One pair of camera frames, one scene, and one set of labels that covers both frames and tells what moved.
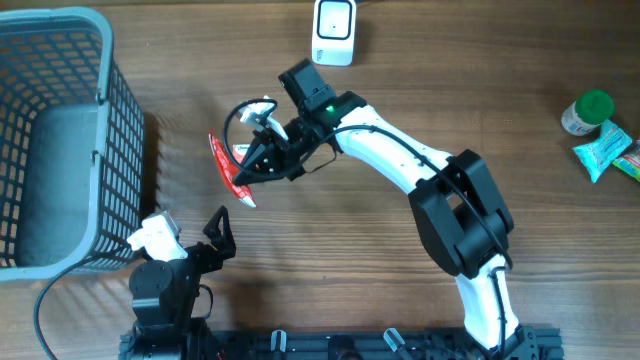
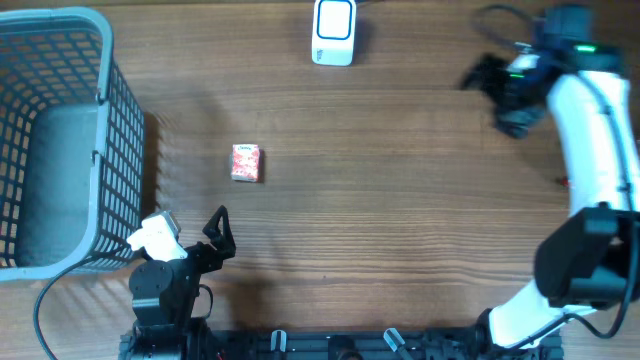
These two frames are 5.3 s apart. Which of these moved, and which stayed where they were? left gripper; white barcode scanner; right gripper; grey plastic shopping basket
Moved: right gripper
Stayed: grey plastic shopping basket; left gripper; white barcode scanner
